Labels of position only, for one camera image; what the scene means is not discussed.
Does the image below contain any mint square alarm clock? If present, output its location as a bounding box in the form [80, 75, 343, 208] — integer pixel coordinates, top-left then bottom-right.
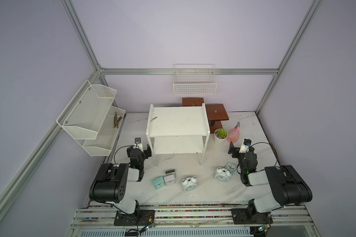
[225, 162, 237, 175]

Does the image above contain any white twin-bell alarm clock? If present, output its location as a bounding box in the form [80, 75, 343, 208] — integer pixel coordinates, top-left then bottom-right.
[181, 177, 197, 192]
[215, 167, 232, 183]

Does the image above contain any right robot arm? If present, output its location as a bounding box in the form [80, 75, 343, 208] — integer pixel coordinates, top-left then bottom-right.
[228, 139, 312, 216]

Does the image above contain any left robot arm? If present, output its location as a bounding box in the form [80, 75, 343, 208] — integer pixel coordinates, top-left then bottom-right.
[89, 144, 152, 215]

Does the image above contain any lavender square alarm clock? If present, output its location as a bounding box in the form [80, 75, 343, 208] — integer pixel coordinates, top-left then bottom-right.
[163, 174, 176, 186]

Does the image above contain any white two-tier shelf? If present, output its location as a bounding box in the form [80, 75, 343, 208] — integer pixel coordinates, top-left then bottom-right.
[146, 104, 210, 166]

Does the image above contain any pink spray bottle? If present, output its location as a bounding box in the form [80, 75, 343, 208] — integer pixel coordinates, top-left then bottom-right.
[226, 121, 240, 144]

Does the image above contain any mint square clock left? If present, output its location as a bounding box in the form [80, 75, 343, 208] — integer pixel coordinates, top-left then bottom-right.
[153, 177, 166, 190]

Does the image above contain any small green potted plant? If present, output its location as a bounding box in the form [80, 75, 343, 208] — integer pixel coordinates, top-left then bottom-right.
[214, 128, 228, 144]

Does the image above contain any clear grey square clock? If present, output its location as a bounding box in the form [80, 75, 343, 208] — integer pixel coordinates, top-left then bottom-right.
[165, 169, 176, 177]

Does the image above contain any brown wooden step stand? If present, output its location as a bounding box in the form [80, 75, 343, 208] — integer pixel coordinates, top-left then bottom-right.
[182, 97, 229, 133]

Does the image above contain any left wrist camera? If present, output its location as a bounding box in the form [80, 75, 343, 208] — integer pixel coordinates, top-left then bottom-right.
[134, 137, 143, 151]

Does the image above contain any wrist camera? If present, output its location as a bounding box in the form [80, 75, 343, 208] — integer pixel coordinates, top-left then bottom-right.
[134, 137, 143, 151]
[239, 138, 252, 153]

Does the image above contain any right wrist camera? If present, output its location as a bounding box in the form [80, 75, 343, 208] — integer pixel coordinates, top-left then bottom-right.
[239, 138, 252, 153]

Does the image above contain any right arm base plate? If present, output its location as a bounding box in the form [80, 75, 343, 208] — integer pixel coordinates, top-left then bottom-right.
[231, 208, 273, 225]

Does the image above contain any white mesh two-tier wall rack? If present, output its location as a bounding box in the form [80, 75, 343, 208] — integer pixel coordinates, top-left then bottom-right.
[56, 81, 126, 157]

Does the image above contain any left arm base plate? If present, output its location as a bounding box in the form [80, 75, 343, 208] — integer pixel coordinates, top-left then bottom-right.
[114, 209, 155, 226]

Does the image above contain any aluminium frame rail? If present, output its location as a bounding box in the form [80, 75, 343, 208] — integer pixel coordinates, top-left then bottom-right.
[101, 68, 279, 75]

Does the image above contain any white wire wall basket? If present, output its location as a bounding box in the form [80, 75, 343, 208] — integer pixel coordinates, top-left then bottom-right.
[173, 64, 218, 95]

